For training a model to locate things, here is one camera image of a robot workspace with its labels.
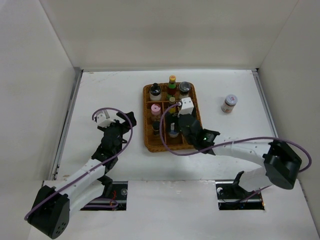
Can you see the clear lid powder jar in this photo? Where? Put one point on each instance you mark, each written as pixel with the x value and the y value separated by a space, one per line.
pixel 184 89

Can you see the pink cap spice jar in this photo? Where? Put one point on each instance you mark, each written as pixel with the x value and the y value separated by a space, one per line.
pixel 156 112

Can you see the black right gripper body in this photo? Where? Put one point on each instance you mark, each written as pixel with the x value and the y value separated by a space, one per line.
pixel 191 140

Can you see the black cap pepper shaker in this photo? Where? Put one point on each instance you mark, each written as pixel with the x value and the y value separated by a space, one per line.
pixel 156 128

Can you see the yellow oil bottle brown cap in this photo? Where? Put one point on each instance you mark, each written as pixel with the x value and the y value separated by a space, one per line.
pixel 172 102

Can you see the red sauce bottle yellow cap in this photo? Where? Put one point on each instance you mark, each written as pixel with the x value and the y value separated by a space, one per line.
pixel 171 87

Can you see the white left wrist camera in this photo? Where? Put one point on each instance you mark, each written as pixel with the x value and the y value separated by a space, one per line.
pixel 103 119

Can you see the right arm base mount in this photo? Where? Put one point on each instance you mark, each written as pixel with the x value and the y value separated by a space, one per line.
pixel 232 197

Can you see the red label white lid jar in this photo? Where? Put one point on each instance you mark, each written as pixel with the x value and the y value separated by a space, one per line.
pixel 229 103

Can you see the black cap white powder bottle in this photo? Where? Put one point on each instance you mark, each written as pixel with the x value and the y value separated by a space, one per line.
pixel 155 92

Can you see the silver lid blue label jar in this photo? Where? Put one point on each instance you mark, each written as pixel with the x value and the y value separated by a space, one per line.
pixel 173 134

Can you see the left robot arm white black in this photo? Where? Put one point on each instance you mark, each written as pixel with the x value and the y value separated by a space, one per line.
pixel 53 206

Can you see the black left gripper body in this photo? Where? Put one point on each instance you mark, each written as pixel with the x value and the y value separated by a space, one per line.
pixel 122 129

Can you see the brown wicker divided basket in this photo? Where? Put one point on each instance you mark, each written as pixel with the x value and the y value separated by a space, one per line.
pixel 154 143

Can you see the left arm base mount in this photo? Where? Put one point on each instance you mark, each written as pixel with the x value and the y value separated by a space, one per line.
pixel 113 197

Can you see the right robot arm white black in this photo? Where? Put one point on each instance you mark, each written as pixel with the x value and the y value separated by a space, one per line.
pixel 278 163

